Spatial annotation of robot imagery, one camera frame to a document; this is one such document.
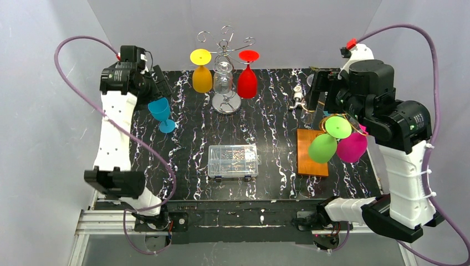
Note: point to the red plastic wine glass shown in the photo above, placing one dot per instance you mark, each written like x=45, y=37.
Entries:
x=247, y=82

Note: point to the orange wooden rack base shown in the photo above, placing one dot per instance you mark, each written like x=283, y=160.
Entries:
x=305, y=165

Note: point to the small silver metal fixture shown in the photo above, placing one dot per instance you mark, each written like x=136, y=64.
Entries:
x=298, y=98

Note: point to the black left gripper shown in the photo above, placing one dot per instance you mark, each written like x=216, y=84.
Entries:
x=160, y=78

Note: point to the pink plastic wine glass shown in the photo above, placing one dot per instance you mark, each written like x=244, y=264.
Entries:
x=353, y=147

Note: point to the clear glass wine glass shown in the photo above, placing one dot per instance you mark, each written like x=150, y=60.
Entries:
x=312, y=104

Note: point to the green plastic wine glass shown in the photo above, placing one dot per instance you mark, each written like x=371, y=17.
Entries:
x=325, y=145

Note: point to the gold wire glass rack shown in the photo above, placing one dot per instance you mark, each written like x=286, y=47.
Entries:
x=361, y=130

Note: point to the clear plastic screw box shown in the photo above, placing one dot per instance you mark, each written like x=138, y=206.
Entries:
x=232, y=161

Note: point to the silver wire glass rack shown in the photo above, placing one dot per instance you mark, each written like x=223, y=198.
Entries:
x=225, y=100

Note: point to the blue plastic wine glass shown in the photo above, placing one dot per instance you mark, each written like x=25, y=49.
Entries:
x=160, y=110

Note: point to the yellow plastic wine glass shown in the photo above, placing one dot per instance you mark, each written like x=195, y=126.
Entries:
x=202, y=77

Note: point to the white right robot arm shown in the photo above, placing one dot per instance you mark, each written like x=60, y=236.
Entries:
x=408, y=205

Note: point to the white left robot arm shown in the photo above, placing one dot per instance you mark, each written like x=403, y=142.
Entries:
x=112, y=174

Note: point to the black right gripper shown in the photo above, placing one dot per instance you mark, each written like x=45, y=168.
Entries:
x=321, y=87

